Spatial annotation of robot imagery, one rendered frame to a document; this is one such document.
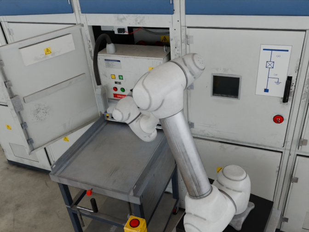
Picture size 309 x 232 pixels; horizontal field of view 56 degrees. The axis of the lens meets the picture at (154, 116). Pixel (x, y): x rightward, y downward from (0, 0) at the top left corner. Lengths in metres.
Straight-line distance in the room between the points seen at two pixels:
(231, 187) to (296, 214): 1.10
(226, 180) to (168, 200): 1.21
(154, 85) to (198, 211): 0.55
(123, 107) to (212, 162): 0.89
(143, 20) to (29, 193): 2.08
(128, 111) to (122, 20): 0.63
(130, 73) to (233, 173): 0.99
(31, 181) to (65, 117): 1.26
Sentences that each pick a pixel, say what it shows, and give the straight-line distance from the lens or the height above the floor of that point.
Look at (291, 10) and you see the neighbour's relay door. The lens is 1.65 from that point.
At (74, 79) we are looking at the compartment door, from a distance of 2.13.
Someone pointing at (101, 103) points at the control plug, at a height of 1.07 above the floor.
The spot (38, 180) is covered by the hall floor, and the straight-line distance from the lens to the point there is 3.29.
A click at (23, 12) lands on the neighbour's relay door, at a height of 1.67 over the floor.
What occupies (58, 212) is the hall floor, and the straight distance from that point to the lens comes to 2.89.
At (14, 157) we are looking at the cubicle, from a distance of 3.53.
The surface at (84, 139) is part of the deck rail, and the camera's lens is 2.11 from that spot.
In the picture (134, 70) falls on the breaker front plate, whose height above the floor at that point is 1.30.
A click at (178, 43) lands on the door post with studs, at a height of 1.48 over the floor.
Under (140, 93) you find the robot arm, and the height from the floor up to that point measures 1.58.
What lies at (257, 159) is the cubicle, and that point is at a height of 0.72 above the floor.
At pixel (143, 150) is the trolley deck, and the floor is 0.85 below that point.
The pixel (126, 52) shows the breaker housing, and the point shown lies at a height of 1.39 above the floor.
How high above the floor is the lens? 2.05
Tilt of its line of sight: 32 degrees down
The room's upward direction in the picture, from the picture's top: 6 degrees counter-clockwise
